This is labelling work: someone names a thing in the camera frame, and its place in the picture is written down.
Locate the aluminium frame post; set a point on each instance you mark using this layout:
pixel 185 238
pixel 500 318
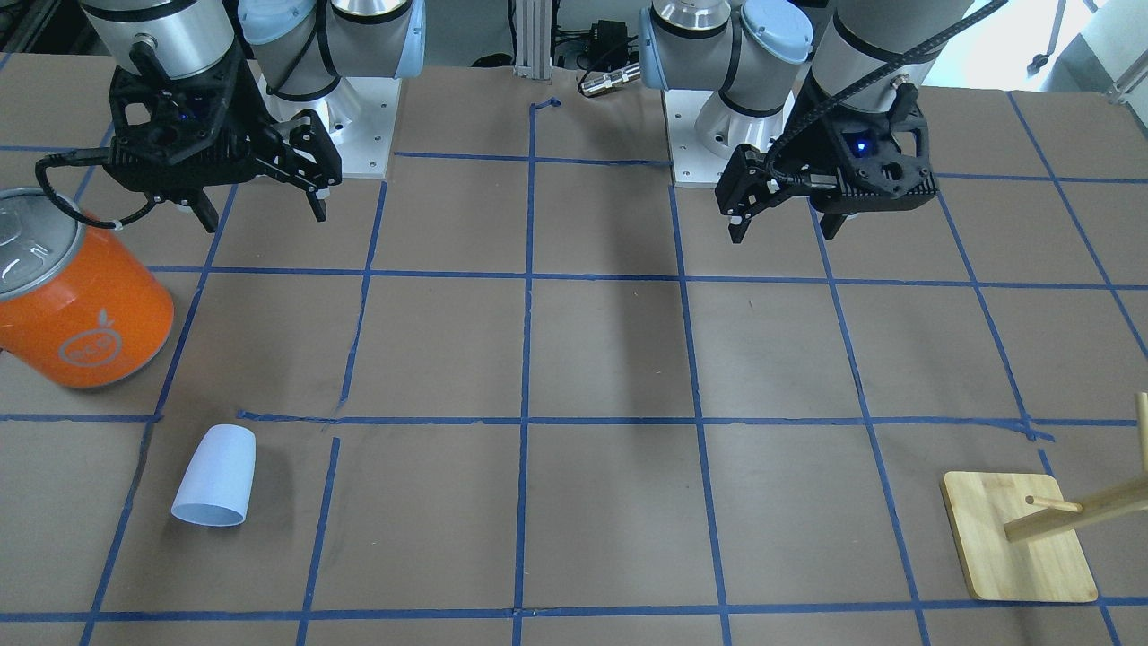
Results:
pixel 532 33

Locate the large orange can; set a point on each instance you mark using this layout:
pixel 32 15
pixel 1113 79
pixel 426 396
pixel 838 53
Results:
pixel 76 306

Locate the black power adapter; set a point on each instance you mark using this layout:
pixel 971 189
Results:
pixel 605 36

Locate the silver cable connector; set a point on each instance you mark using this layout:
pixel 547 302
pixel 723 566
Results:
pixel 610 81

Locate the light blue plastic cup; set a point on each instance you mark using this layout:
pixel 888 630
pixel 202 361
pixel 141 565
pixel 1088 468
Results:
pixel 216 487

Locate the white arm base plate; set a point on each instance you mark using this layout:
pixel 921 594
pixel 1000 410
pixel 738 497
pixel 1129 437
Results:
pixel 703 132
pixel 368 126

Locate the wooden cup rack stand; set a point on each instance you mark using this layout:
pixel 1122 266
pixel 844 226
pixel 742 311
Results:
pixel 1015 534

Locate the black gripper, camera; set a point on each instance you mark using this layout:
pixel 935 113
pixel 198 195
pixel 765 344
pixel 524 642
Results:
pixel 240 115
pixel 804 132

